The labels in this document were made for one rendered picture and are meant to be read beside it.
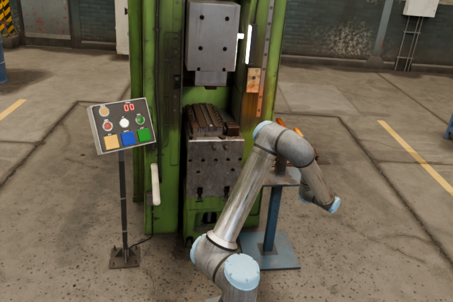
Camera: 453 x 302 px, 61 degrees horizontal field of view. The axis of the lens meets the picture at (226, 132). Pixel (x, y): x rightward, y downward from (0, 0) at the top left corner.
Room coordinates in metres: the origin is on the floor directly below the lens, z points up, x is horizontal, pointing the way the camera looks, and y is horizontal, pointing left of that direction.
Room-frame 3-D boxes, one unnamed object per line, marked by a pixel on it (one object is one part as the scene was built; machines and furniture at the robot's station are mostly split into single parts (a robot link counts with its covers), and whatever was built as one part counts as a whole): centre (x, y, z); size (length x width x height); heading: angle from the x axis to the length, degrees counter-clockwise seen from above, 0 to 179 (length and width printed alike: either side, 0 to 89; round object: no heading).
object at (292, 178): (2.30, -0.39, 0.69); 0.40 x 0.30 x 0.02; 101
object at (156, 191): (2.15, 0.44, 0.62); 0.44 x 0.05 x 0.05; 14
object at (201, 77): (2.52, 0.17, 1.32); 0.42 x 0.20 x 0.10; 14
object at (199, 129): (2.52, 0.17, 0.96); 0.42 x 0.20 x 0.09; 14
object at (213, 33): (2.53, 0.13, 1.56); 0.42 x 0.39 x 0.40; 14
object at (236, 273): (1.21, -0.11, 0.79); 0.17 x 0.15 x 0.18; 45
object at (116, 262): (2.11, 0.65, 0.05); 0.22 x 0.22 x 0.09; 14
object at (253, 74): (2.52, -0.15, 1.27); 0.09 x 0.02 x 0.17; 104
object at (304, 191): (1.80, -0.48, 0.89); 0.12 x 0.09 x 0.12; 45
